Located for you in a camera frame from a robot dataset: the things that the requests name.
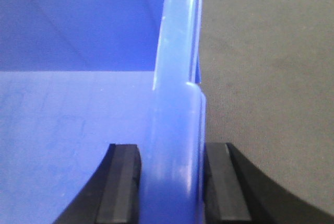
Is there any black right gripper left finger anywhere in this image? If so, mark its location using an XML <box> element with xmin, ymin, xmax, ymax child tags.
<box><xmin>55</xmin><ymin>144</ymin><xmax>141</xmax><ymax>223</ymax></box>

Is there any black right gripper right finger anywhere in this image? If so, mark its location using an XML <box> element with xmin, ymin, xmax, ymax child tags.
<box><xmin>204</xmin><ymin>143</ymin><xmax>333</xmax><ymax>223</ymax></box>

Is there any large blue plastic bin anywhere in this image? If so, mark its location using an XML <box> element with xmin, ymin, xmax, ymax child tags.
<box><xmin>1</xmin><ymin>0</ymin><xmax>206</xmax><ymax>223</ymax></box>

